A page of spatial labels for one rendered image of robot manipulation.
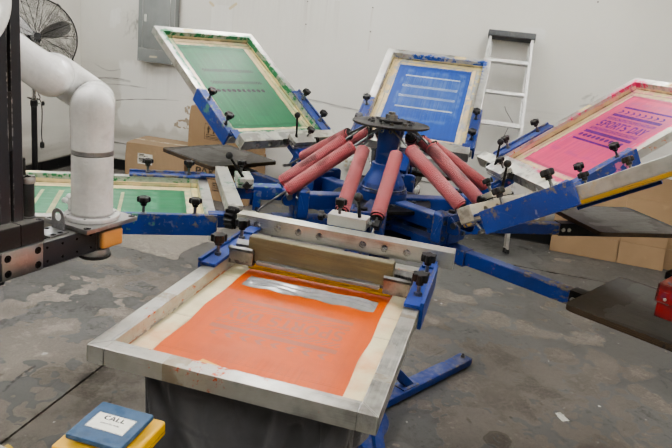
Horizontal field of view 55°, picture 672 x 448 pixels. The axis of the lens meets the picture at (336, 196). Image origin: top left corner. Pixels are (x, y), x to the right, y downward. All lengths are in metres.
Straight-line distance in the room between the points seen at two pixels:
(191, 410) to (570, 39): 4.82
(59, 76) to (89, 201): 0.29
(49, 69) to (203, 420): 0.82
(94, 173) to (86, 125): 0.11
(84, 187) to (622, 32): 4.82
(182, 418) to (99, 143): 0.63
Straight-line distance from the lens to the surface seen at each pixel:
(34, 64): 1.55
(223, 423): 1.41
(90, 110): 1.53
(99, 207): 1.59
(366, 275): 1.71
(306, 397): 1.20
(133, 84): 6.79
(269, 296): 1.67
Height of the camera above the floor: 1.63
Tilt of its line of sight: 14 degrees down
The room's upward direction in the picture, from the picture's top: 6 degrees clockwise
